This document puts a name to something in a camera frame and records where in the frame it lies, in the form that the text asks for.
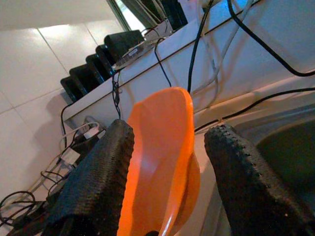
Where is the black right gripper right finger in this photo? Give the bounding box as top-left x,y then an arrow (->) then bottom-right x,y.
204,124 -> 315,236

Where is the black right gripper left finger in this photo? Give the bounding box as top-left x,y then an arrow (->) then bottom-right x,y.
45,119 -> 135,236

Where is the orange plastic bowl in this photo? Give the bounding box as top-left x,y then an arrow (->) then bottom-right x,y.
117,86 -> 195,236

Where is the white power adapter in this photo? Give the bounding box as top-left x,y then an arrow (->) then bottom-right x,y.
60,147 -> 81,165

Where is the black power strip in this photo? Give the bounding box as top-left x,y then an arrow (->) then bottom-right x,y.
70,131 -> 108,160

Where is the white charger plug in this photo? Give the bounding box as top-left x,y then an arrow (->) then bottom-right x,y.
83,122 -> 106,141

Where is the orange plastic plate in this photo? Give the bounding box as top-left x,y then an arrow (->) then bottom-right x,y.
159,153 -> 201,236

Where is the stainless steel sink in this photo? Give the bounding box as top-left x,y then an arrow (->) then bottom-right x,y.
231,103 -> 315,197

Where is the black box charger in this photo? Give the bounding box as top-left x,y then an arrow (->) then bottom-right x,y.
69,64 -> 104,95
95,44 -> 116,72
104,29 -> 145,66
60,76 -> 86,102
86,54 -> 115,79

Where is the looped black cable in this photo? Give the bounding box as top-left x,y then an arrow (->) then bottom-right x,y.
0,190 -> 37,227

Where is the tangled black cable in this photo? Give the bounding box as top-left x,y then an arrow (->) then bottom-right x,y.
112,70 -> 123,120

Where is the black counter cable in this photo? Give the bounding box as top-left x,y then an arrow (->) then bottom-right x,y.
194,87 -> 315,131

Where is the white cable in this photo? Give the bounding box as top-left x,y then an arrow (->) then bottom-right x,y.
211,0 -> 255,109
191,0 -> 220,99

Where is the thin black cable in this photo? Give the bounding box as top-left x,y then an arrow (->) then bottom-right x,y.
154,38 -> 172,87

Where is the thick black power cable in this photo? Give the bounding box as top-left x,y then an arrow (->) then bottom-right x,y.
188,0 -> 215,93
227,0 -> 315,77

